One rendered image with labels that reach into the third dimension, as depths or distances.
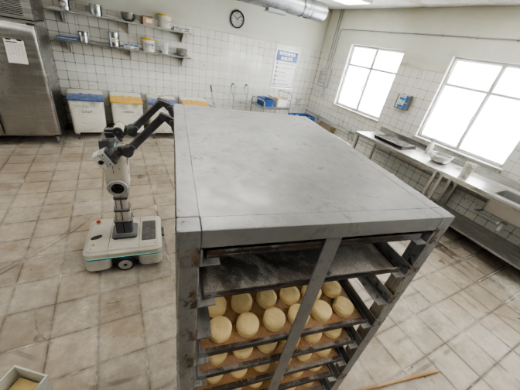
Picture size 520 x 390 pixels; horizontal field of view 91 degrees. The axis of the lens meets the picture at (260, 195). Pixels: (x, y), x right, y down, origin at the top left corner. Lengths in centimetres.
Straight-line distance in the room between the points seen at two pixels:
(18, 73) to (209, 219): 510
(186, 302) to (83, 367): 197
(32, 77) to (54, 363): 405
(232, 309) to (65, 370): 185
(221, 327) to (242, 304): 7
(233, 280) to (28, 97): 513
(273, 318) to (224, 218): 34
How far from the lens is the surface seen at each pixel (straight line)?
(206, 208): 36
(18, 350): 260
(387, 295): 67
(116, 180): 239
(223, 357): 68
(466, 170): 461
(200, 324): 53
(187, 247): 34
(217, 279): 47
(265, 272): 49
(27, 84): 537
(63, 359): 244
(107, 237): 279
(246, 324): 61
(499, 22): 539
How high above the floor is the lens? 203
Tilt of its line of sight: 30 degrees down
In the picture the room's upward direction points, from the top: 11 degrees clockwise
